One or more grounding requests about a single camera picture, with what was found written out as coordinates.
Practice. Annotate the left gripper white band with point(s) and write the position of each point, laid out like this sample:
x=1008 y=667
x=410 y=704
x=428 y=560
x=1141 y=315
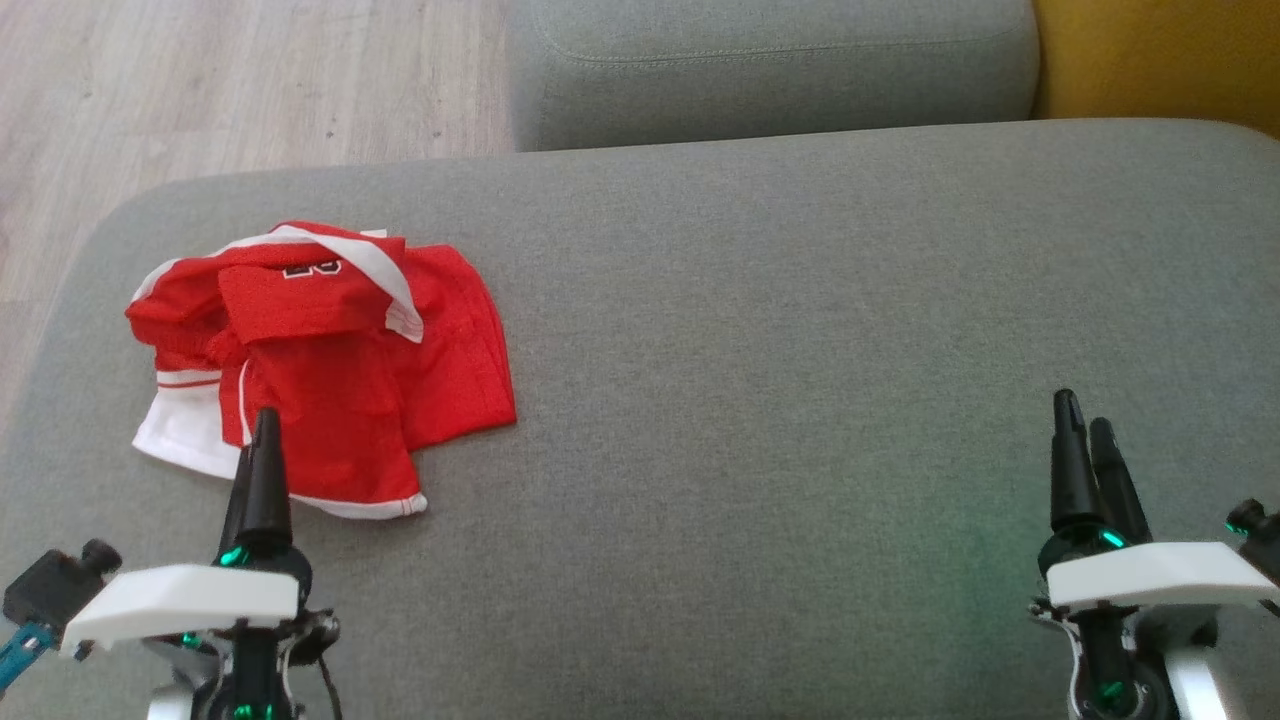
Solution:
x=180 y=600

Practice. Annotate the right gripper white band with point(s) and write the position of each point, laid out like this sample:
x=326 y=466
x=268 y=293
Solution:
x=1150 y=575

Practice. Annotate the red and white jersey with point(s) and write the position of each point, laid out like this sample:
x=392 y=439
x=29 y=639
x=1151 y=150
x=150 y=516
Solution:
x=340 y=420

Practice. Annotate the left robot arm silver white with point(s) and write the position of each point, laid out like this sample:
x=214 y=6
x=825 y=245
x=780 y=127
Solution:
x=165 y=705

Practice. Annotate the large grey sofa seat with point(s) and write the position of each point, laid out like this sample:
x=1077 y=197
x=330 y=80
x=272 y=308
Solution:
x=800 y=400

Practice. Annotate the large yellow sofa backrest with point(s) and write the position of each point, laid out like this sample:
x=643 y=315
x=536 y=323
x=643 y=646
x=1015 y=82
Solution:
x=1160 y=55

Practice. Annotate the grey sofa seat cushion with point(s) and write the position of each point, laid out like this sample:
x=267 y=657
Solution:
x=770 y=70

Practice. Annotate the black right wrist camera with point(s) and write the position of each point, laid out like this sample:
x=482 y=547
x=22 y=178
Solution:
x=1262 y=535

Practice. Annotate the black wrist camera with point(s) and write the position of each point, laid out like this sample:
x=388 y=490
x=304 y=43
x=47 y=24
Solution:
x=1262 y=535
x=55 y=590

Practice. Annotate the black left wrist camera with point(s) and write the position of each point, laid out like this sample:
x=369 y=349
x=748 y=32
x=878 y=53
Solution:
x=55 y=590

